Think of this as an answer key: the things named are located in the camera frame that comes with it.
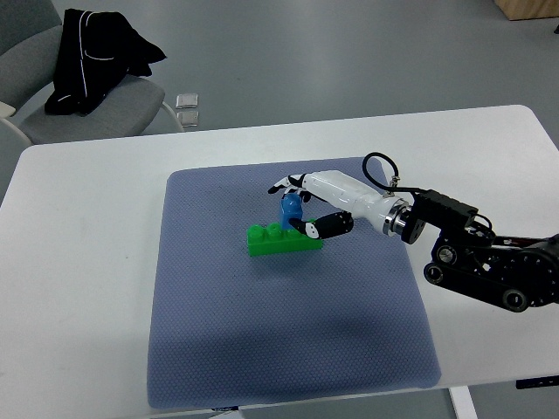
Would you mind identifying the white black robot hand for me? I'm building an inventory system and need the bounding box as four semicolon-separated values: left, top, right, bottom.
268;170;415;239

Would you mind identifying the blue toy block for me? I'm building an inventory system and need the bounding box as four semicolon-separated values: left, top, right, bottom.
279;193;303;230

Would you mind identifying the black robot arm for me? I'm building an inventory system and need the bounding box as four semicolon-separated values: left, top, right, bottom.
386;188;558;313

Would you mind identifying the green four-stud toy block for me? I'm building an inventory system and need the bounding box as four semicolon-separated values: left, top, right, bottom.
246;223;323;257

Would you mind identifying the blue-grey textured mat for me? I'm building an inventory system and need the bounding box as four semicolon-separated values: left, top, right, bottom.
147;158;441;409

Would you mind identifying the white table leg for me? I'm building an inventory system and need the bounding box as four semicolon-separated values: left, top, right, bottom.
448;386;478;419

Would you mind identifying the lower silver floor plate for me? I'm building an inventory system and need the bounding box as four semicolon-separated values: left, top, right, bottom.
176;110;199;127

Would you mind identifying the silver floor plate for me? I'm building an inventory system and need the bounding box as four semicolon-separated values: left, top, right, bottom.
176;93;198;109
176;110;199;127

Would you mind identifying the upper silver floor plate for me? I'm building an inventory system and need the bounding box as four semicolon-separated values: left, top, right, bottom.
176;93;198;109

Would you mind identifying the black table control panel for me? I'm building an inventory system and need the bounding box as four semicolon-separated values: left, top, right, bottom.
515;375;559;389

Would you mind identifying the wooden box corner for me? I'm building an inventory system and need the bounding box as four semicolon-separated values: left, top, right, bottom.
494;0;558;21

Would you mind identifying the black jacket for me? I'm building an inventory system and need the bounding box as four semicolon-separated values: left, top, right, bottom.
45;9;166;115

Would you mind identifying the grey office chair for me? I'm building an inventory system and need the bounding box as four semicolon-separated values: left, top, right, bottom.
0;0;186;146

